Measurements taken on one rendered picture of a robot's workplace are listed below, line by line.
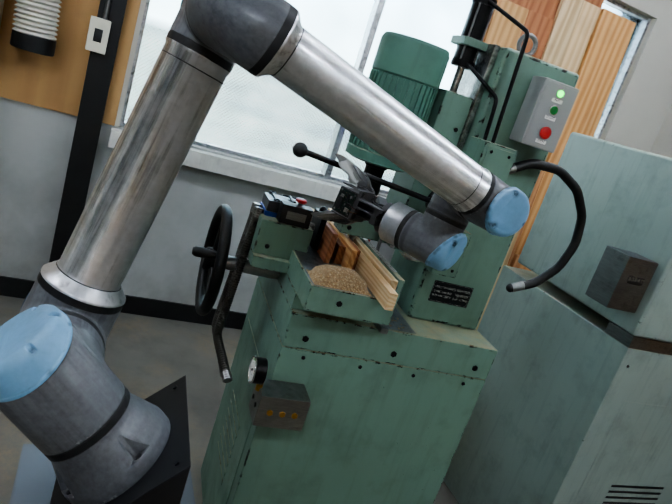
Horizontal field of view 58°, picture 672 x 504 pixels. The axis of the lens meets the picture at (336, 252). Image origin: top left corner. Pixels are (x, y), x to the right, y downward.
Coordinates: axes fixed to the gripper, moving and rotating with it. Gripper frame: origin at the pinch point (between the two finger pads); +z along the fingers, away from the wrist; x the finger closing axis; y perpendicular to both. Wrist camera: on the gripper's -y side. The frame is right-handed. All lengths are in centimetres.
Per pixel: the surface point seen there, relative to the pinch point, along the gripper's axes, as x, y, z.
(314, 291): 20.5, 9.3, -14.3
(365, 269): 15.0, -8.4, -14.9
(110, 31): -7, -37, 143
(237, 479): 78, 0, -11
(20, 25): 3, -8, 152
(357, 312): 22.2, 0.5, -21.7
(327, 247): 14.9, -7.2, -3.5
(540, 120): -33, -29, -31
